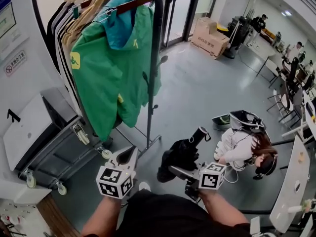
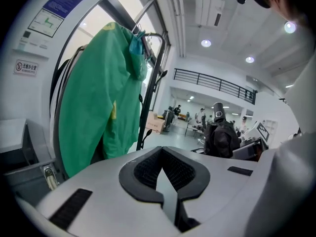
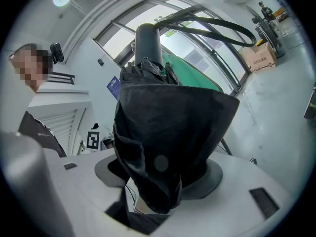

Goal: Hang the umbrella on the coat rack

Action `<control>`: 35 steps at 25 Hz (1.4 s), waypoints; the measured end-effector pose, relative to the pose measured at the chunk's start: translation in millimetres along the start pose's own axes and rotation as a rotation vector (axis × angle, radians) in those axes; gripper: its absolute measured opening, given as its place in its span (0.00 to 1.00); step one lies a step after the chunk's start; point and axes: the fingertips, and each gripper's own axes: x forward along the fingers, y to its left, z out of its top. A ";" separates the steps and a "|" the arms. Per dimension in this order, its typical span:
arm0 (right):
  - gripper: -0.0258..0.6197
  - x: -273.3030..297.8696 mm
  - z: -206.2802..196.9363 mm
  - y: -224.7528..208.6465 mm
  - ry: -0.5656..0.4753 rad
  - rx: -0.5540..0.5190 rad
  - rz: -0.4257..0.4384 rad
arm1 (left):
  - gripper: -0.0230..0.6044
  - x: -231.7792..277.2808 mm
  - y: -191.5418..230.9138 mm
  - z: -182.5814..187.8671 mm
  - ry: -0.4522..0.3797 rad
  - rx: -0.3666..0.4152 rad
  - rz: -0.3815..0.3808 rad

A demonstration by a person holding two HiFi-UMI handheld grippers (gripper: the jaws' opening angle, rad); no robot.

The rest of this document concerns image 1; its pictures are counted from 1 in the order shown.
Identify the person's left forearm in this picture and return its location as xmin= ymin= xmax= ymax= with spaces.
xmin=80 ymin=195 xmax=124 ymax=237

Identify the black office chair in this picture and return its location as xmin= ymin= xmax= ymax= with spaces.
xmin=285 ymin=57 xmax=301 ymax=94

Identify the white curved table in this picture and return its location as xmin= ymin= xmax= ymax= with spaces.
xmin=269 ymin=135 xmax=311 ymax=234

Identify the person's left white shoe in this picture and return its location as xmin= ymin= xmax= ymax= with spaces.
xmin=138 ymin=181 xmax=152 ymax=193

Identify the large cardboard box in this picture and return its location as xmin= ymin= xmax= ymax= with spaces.
xmin=190 ymin=17 xmax=230 ymax=60

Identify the green hooded jacket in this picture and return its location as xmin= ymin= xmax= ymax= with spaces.
xmin=70 ymin=0 xmax=162 ymax=143

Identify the metal frame chair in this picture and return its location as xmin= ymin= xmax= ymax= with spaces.
xmin=266 ymin=82 xmax=305 ymax=128

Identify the dark grey wheeled cart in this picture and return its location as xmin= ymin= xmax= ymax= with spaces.
xmin=14 ymin=115 xmax=114 ymax=196

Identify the grey shoulder strap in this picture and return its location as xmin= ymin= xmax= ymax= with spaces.
xmin=249 ymin=216 xmax=261 ymax=236

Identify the small black bracket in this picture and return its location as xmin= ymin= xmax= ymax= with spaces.
xmin=6 ymin=109 xmax=21 ymax=123

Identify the white floor cable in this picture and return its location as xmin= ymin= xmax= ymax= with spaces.
xmin=223 ymin=165 xmax=239 ymax=184

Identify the blue wall poster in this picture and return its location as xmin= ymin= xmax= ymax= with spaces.
xmin=0 ymin=0 xmax=17 ymax=39

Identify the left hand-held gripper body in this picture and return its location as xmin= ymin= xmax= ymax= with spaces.
xmin=95 ymin=146 xmax=139 ymax=199

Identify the glass door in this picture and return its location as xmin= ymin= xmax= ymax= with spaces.
xmin=128 ymin=0 xmax=203 ymax=48

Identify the no smoking wall sign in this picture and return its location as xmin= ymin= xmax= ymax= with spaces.
xmin=3 ymin=50 xmax=27 ymax=77

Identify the black floor fan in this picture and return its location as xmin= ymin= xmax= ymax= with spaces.
xmin=223 ymin=15 xmax=250 ymax=59

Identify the row of hanging garments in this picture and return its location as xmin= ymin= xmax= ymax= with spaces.
xmin=46 ymin=1 xmax=82 ymax=116

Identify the person's black shirt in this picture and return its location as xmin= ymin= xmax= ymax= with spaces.
xmin=116 ymin=190 xmax=253 ymax=237

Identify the white cabinet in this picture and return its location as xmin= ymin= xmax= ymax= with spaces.
xmin=0 ymin=178 xmax=52 ymax=205

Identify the black umbrella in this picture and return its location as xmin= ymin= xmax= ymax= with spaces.
xmin=157 ymin=126 xmax=212 ymax=183

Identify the black floor cable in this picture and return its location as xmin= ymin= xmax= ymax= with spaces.
xmin=238 ymin=208 xmax=271 ymax=215

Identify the white vase with flowers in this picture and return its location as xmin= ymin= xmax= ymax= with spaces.
xmin=287 ymin=198 xmax=315 ymax=215

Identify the black clothes rack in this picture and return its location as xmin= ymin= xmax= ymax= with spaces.
xmin=29 ymin=0 xmax=169 ymax=158

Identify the person's right forearm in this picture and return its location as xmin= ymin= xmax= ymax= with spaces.
xmin=198 ymin=190 xmax=249 ymax=232

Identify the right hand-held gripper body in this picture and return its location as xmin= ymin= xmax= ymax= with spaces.
xmin=184 ymin=162 xmax=227 ymax=202

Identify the white flat box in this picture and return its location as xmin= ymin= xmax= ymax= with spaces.
xmin=2 ymin=92 xmax=54 ymax=172

